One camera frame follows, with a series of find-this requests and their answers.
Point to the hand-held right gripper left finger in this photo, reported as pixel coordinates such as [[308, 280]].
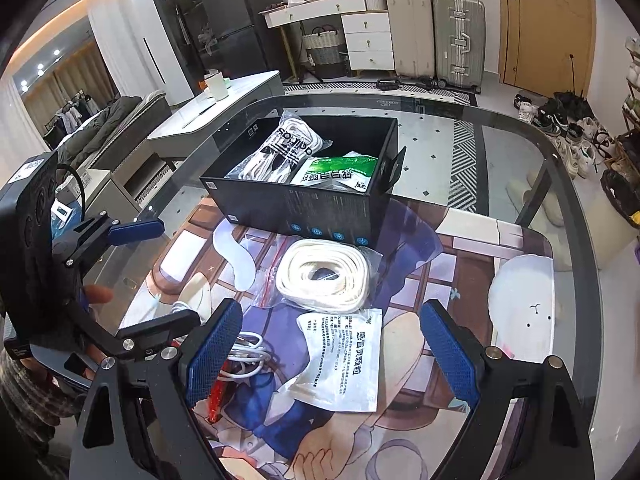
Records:
[[212, 355]]

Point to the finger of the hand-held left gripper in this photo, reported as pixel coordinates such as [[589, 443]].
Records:
[[135, 231], [155, 330]]

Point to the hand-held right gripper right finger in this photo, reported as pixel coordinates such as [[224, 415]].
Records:
[[450, 355]]

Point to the red packet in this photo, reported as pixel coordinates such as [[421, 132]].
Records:
[[220, 395]]

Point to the striped print shoelace bag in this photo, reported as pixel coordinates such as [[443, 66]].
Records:
[[280, 155]]

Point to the black cardboard box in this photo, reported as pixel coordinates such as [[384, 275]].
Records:
[[300, 210]]

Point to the green white medicine packet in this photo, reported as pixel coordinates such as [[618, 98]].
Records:
[[335, 170]]

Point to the person's left forearm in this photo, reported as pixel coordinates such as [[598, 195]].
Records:
[[30, 395]]

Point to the person's left hand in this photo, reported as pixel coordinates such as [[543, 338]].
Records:
[[97, 294]]

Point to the printed cartoon table mat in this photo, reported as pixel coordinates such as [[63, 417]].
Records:
[[450, 270]]

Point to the white stick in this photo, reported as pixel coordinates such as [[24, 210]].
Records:
[[200, 115]]

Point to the clothes rack with garments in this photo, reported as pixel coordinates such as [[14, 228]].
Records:
[[70, 115]]

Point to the orange tissue box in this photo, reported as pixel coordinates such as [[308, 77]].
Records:
[[202, 83]]

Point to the white cup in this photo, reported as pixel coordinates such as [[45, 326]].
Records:
[[217, 87]]

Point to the grey coffee table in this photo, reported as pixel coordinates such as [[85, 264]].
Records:
[[235, 95]]

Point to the tan curtain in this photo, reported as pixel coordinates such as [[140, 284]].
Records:
[[45, 87]]

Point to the white wardrobe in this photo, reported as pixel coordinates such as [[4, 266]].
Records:
[[150, 35]]

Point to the dark glass cabinet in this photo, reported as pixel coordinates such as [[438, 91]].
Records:
[[175, 20]]

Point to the black bag trash bin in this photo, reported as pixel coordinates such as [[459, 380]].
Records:
[[620, 195]]

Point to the dark grey refrigerator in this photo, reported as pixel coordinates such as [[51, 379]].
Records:
[[240, 20]]

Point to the pile of loose shoes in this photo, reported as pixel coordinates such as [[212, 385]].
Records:
[[580, 130]]

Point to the woven laundry basket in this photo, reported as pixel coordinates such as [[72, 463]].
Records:
[[325, 50]]

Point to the black umbrella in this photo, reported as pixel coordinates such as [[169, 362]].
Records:
[[570, 102]]

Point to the wooden shoe rack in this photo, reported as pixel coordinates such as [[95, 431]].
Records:
[[631, 120]]

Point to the white vanity desk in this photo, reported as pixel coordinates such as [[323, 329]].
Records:
[[367, 35]]

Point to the silver suitcase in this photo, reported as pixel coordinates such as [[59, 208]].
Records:
[[457, 40]]

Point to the beige suitcase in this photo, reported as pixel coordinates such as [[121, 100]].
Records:
[[410, 35]]

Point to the wooden door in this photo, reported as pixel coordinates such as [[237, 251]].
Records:
[[550, 35]]

